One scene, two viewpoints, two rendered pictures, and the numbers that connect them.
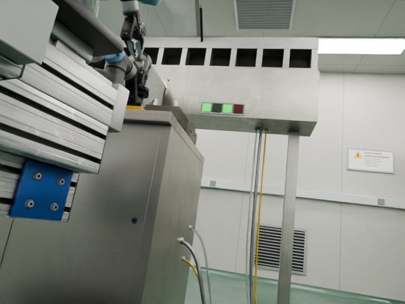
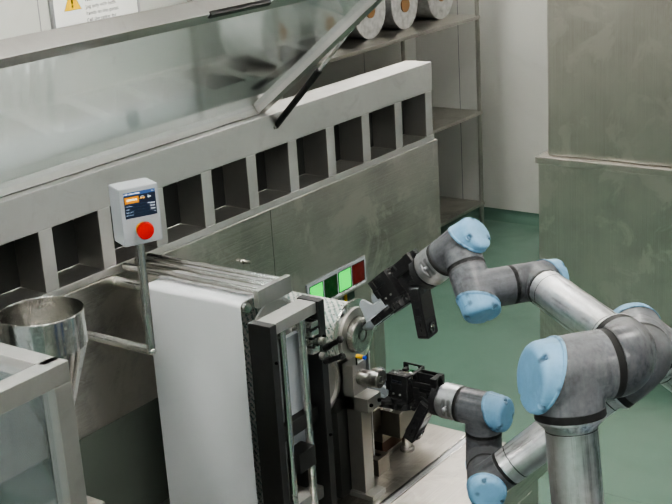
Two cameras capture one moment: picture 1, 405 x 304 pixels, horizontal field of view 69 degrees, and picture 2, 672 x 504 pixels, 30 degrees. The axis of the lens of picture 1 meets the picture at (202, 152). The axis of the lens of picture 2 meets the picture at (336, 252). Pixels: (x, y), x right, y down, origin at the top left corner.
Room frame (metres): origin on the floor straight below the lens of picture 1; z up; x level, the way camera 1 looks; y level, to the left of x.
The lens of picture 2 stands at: (0.36, 2.62, 2.23)
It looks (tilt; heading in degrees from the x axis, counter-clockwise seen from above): 18 degrees down; 294
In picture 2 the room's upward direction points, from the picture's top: 4 degrees counter-clockwise
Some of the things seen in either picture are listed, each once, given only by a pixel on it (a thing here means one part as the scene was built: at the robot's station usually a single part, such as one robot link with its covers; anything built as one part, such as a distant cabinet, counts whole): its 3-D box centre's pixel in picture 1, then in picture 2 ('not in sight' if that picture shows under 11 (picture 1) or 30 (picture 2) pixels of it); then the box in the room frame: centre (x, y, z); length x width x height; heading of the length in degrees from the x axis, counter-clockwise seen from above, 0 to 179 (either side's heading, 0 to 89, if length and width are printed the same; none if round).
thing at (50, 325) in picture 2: not in sight; (43, 327); (1.59, 1.05, 1.50); 0.14 x 0.14 x 0.06
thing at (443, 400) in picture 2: (126, 70); (449, 401); (1.12, 0.36, 1.11); 0.08 x 0.05 x 0.08; 77
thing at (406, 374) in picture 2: (134, 78); (417, 390); (1.20, 0.34, 1.12); 0.12 x 0.08 x 0.09; 167
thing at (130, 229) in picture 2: not in sight; (137, 213); (1.47, 0.91, 1.66); 0.07 x 0.07 x 0.10; 53
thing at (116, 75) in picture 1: (108, 81); (484, 457); (1.04, 0.39, 1.01); 0.11 x 0.08 x 0.11; 108
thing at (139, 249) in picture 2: not in sight; (145, 296); (1.48, 0.90, 1.51); 0.02 x 0.02 x 0.20
